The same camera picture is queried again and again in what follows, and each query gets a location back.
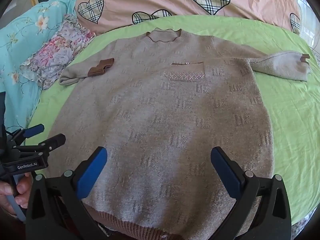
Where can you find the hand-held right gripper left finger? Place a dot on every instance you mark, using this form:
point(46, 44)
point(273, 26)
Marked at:
point(91, 172)

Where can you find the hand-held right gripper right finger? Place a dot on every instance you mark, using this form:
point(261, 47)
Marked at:
point(225, 172)

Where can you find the beige knit sweater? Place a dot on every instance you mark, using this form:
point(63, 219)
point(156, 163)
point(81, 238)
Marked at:
point(155, 110)

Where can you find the floral mattress cover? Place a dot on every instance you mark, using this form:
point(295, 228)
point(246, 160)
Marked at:
point(306, 221)

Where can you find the floral ruffled pillow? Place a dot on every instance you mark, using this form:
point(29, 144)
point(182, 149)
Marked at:
point(57, 50)

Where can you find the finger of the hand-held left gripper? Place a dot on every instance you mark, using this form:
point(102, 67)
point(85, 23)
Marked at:
point(35, 129)
point(53, 141)

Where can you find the green bed sheet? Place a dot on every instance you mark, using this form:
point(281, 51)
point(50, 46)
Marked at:
point(287, 110)

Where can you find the turquoise floral blanket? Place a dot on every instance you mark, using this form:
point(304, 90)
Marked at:
point(22, 30)

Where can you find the person's left hand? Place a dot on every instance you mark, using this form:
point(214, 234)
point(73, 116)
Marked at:
point(5, 188)

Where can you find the white lace curtain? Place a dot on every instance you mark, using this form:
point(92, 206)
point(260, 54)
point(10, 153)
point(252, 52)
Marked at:
point(308, 30)

